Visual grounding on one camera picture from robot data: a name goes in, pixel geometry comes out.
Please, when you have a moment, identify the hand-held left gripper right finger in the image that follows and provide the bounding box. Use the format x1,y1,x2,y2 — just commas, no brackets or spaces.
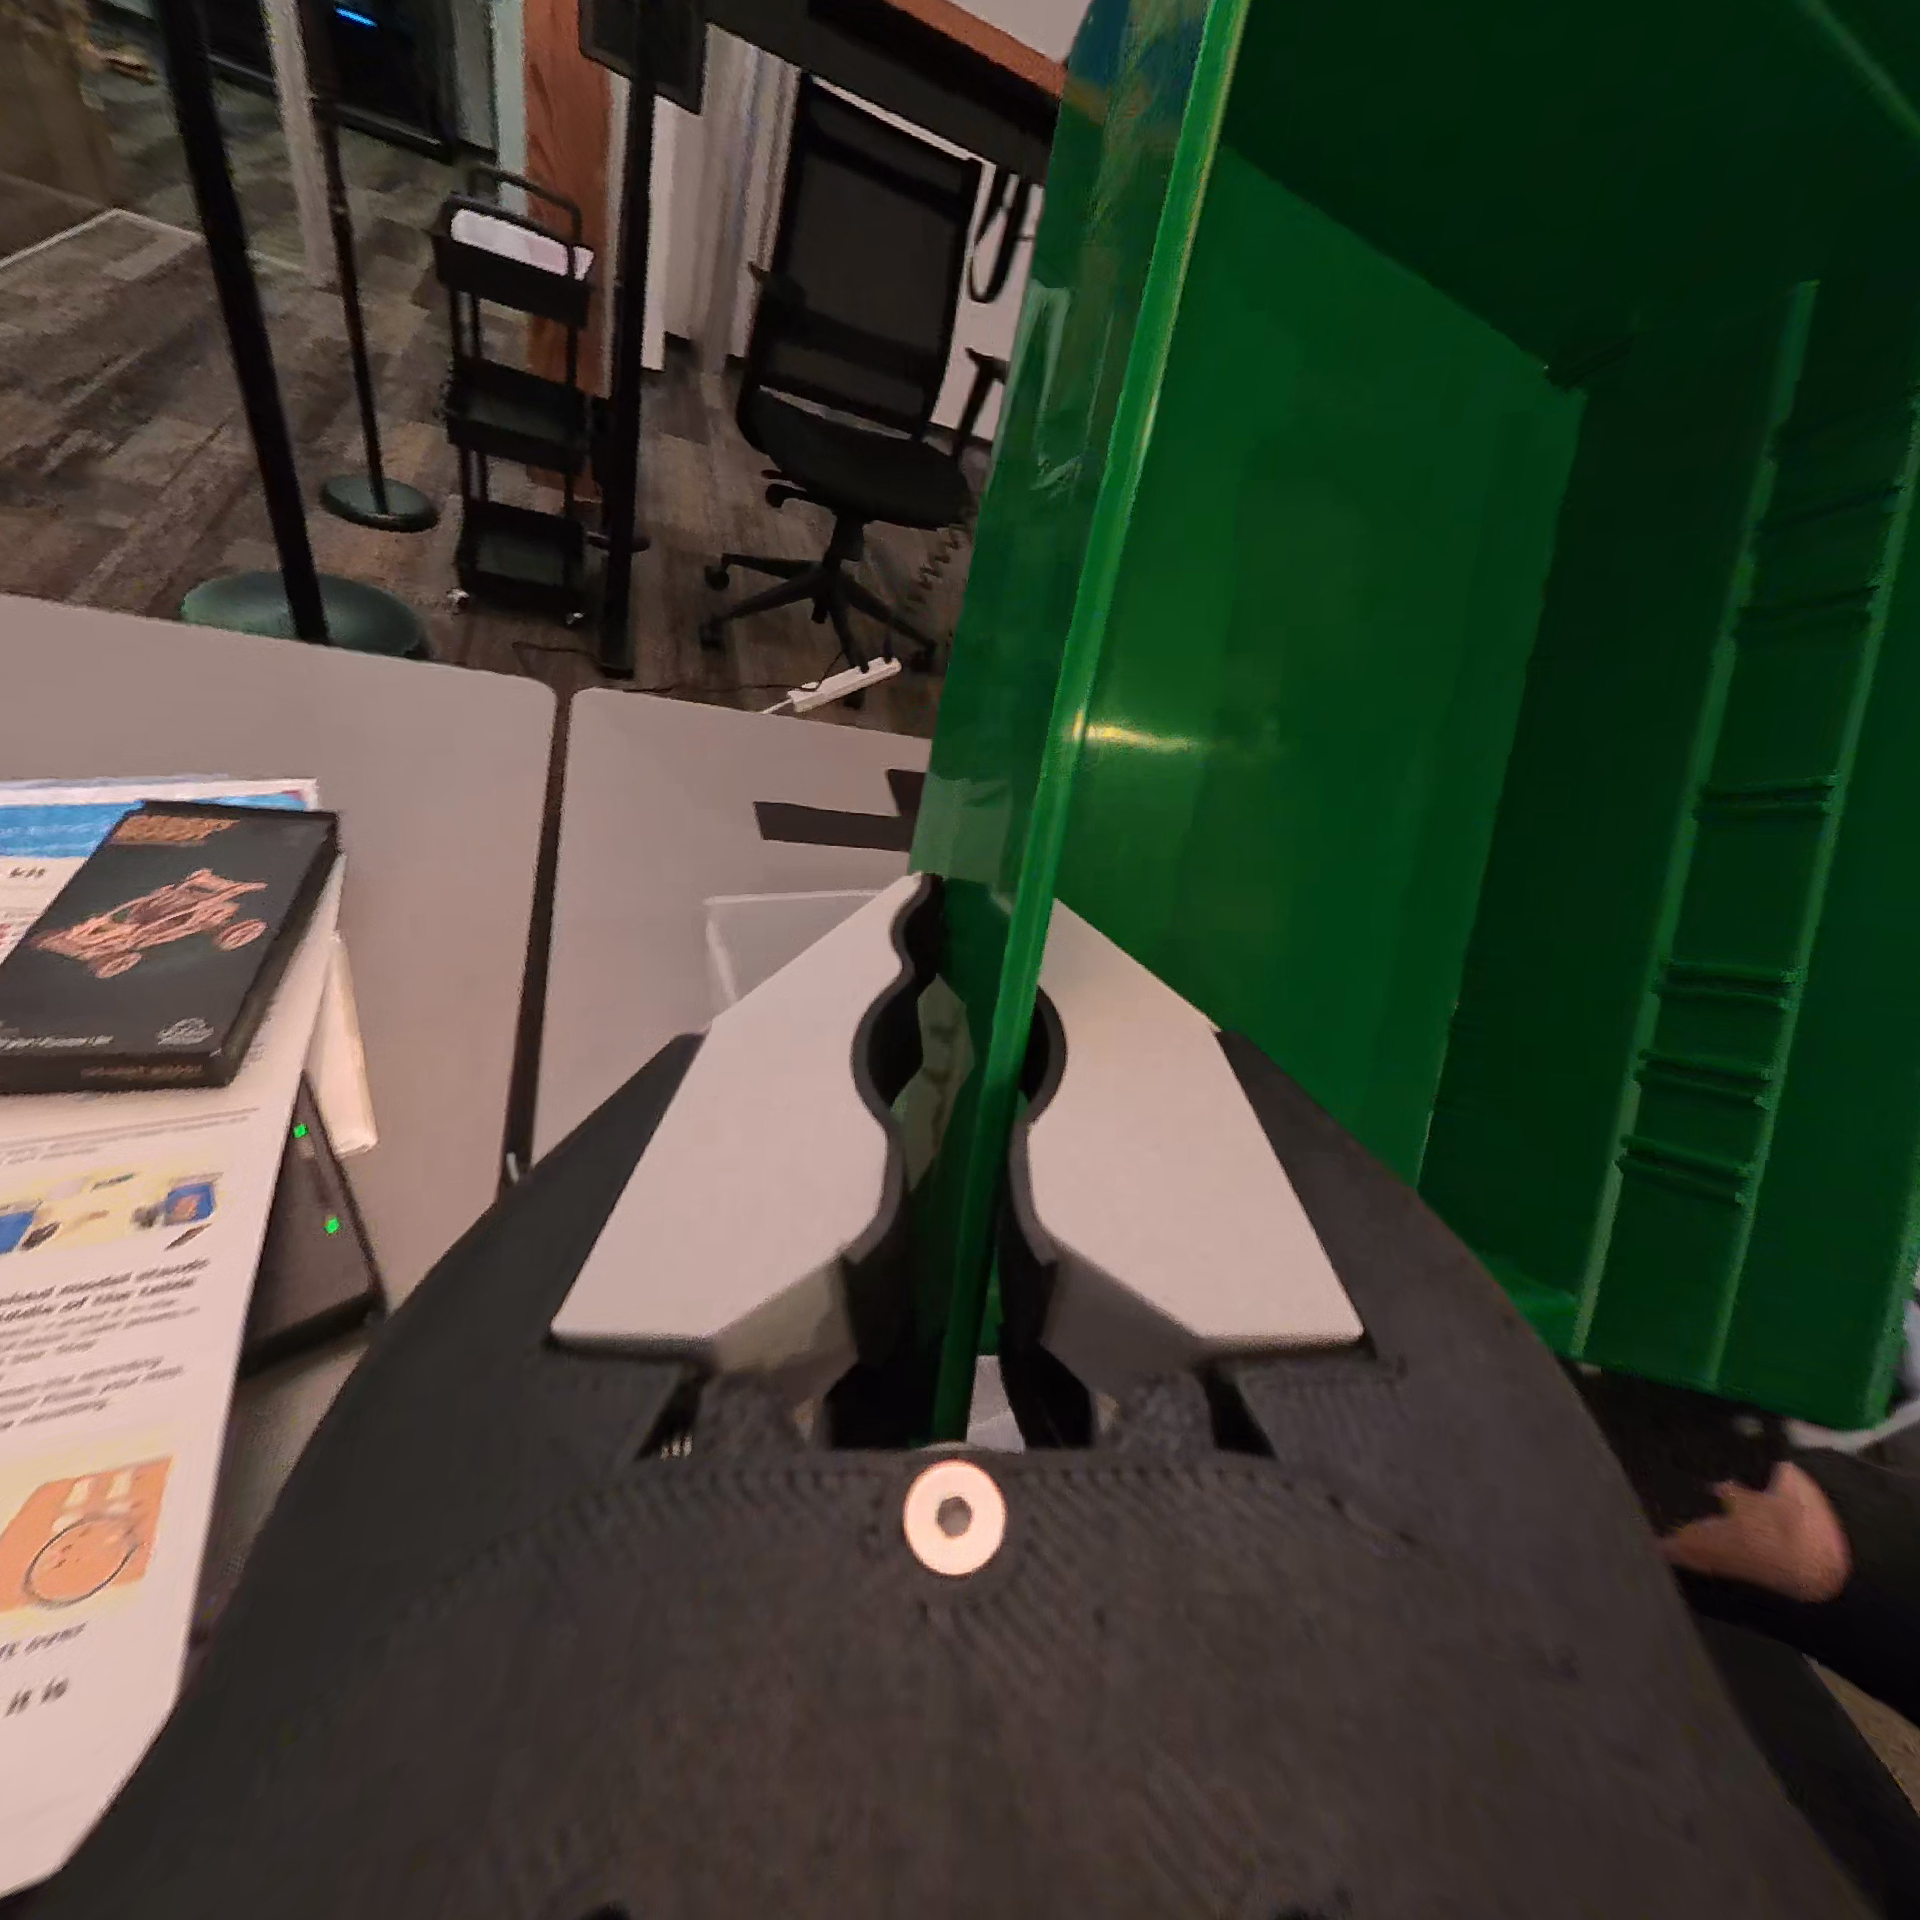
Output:
1004,898,1372,1454

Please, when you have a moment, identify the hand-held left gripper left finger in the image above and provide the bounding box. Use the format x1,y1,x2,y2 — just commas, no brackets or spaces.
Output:
552,876,943,1404

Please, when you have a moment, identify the green plastic bin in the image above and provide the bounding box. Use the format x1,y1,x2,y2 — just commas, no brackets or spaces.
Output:
907,0,1920,1428

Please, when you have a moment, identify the person's right hand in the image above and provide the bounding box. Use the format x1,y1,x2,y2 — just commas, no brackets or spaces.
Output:
1656,1476,1856,1604

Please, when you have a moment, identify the black device with green lights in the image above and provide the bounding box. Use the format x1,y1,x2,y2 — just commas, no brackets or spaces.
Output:
243,1072,385,1371

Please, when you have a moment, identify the white power strip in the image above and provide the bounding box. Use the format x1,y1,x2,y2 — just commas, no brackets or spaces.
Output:
760,653,905,714

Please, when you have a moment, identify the black model kit box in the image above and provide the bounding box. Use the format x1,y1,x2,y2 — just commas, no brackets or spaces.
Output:
0,806,338,1094

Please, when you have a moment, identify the white instruction sheet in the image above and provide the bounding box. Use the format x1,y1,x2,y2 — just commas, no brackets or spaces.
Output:
0,901,376,1894

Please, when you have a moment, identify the black utility cart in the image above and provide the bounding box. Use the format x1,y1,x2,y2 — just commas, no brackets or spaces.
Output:
432,165,603,631

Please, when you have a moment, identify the black office chair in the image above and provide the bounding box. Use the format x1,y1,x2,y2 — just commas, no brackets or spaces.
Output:
702,70,1007,663

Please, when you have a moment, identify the blue printed sheet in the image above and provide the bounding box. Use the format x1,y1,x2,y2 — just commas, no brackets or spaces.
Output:
0,776,318,941

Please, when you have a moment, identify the wooden top desk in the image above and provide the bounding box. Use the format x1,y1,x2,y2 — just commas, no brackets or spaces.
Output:
705,0,1085,187

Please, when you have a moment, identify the black stanchion post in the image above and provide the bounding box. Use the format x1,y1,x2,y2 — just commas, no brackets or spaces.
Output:
291,0,441,531
157,0,436,665

